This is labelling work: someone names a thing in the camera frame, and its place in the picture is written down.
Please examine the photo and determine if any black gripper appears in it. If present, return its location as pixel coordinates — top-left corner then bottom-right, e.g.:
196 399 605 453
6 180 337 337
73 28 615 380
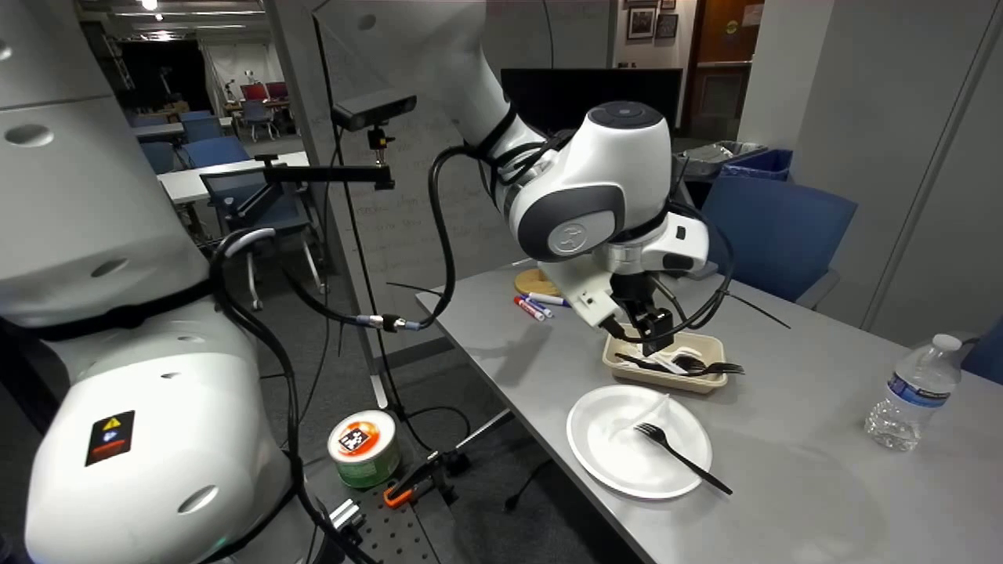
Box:
613 274 682 357

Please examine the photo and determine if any white foam plate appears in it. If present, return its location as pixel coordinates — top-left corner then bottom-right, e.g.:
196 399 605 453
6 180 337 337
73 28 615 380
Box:
566 382 719 505

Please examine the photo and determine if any beige cutlery tray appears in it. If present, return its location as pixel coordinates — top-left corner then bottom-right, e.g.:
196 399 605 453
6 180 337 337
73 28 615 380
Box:
598 328 735 399

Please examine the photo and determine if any red marker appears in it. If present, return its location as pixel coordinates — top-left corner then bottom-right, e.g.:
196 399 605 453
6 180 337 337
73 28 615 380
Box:
510 294 552 323

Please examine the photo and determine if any blue office chair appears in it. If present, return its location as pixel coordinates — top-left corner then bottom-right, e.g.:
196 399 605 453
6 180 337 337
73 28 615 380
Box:
700 170 861 308
959 314 1003 384

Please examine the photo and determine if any blue bin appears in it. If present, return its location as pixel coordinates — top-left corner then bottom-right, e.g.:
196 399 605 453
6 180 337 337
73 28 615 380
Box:
719 148 796 181

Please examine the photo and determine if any clear plastic water bottle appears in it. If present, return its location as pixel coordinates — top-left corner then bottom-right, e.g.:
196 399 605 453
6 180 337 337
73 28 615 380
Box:
861 328 966 458

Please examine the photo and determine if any orange and black clamp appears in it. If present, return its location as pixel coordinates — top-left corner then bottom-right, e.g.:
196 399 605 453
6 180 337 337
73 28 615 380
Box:
380 447 466 510

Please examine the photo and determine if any brown wooden door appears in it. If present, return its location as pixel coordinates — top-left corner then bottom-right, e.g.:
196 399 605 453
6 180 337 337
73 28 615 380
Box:
696 0 767 65

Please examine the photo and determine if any small silver metal block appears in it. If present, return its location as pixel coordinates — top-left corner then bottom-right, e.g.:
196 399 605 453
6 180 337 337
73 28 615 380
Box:
327 495 367 534

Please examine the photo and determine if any dark blue chair with legs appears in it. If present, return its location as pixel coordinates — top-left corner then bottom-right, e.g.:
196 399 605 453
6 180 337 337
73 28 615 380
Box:
204 167 327 310

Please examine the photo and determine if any white background table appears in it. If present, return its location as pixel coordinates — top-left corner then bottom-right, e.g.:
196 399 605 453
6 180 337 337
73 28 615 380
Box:
153 150 315 211

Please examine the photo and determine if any blue background chair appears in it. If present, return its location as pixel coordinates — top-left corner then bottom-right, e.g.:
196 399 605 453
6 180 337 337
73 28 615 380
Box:
180 105 253 170

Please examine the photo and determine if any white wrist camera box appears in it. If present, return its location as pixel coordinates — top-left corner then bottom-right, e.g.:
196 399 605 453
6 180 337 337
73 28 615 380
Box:
561 274 625 328

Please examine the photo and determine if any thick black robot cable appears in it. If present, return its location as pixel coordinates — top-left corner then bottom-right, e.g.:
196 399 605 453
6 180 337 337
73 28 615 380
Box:
206 135 527 564

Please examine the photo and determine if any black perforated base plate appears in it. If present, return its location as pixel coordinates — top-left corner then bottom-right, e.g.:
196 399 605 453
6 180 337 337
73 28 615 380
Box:
301 458 484 564

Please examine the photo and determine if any black camera on stand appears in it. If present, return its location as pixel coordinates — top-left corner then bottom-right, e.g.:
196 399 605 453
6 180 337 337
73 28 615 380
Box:
332 88 421 135

